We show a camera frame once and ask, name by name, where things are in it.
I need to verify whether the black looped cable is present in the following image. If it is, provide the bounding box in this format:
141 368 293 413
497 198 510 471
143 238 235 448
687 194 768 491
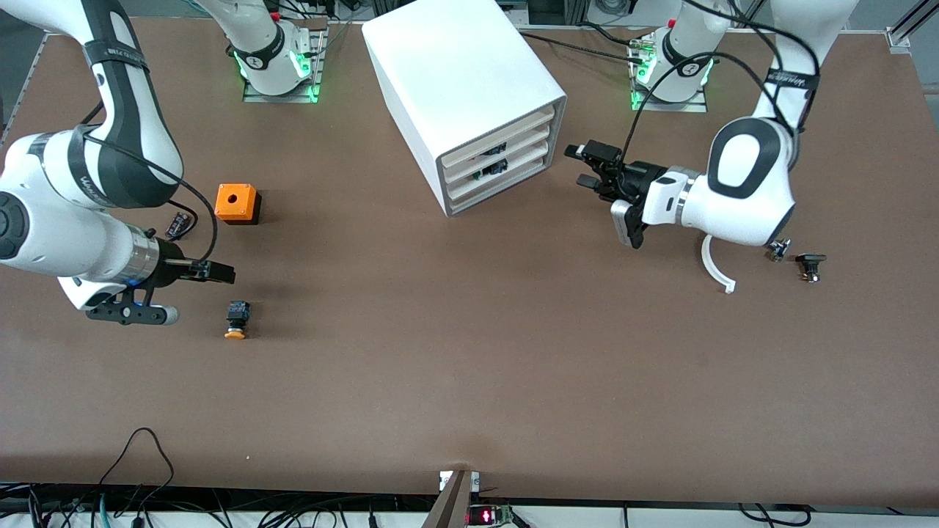
98 427 176 491

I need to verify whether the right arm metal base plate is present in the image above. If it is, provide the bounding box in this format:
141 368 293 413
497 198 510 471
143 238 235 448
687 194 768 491
241 18 328 104

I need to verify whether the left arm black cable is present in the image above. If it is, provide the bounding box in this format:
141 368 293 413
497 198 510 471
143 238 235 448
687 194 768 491
621 0 822 166

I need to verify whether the black cable bundle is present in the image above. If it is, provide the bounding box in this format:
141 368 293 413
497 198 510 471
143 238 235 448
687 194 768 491
0 483 441 528

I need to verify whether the orange box with hole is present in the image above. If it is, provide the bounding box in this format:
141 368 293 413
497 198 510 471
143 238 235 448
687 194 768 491
213 183 263 226

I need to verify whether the brown camera mount post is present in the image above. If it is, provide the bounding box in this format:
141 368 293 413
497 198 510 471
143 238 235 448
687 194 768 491
421 469 482 528

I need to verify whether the red lit electronic device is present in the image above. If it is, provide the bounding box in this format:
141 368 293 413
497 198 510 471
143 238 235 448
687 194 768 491
467 504 516 528

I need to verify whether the aluminium frame profile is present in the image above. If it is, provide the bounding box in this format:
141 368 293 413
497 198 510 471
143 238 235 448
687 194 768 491
883 0 939 51

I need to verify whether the white curved plastic piece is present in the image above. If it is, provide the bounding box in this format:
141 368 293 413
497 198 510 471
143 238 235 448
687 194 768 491
701 233 737 295

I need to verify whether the small black switch part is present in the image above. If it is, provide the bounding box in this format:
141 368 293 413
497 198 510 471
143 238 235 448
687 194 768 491
795 252 828 285

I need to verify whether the yellow mushroom push button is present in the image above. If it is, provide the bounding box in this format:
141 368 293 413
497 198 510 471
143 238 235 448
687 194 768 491
224 299 252 341

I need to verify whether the cream drawer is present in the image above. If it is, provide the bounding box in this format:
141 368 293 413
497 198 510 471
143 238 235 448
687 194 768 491
438 105 556 174
442 125 554 190
445 144 552 207

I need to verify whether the black table cable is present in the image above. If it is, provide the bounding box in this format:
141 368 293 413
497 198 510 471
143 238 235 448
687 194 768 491
519 21 650 67

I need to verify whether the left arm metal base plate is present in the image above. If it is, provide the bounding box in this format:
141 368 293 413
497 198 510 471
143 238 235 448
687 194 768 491
629 29 709 114

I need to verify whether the white drawer cabinet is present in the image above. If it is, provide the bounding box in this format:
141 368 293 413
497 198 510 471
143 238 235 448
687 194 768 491
362 0 569 219

